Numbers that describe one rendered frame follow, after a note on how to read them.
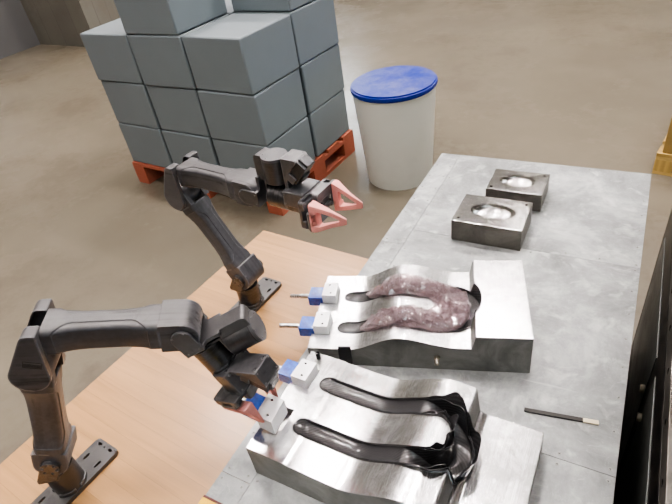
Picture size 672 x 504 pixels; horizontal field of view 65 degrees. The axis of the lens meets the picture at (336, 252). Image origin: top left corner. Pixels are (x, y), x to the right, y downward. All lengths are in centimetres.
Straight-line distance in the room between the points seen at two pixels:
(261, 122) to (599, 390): 232
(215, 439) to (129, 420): 23
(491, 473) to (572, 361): 37
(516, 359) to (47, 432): 94
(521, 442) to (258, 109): 238
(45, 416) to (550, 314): 111
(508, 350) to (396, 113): 213
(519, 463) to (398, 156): 245
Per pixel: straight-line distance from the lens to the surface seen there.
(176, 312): 91
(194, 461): 123
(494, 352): 121
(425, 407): 105
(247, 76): 298
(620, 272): 155
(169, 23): 326
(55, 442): 116
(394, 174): 334
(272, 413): 104
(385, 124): 317
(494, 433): 109
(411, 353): 122
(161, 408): 135
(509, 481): 104
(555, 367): 128
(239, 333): 91
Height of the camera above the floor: 177
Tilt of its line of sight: 37 degrees down
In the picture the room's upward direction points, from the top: 10 degrees counter-clockwise
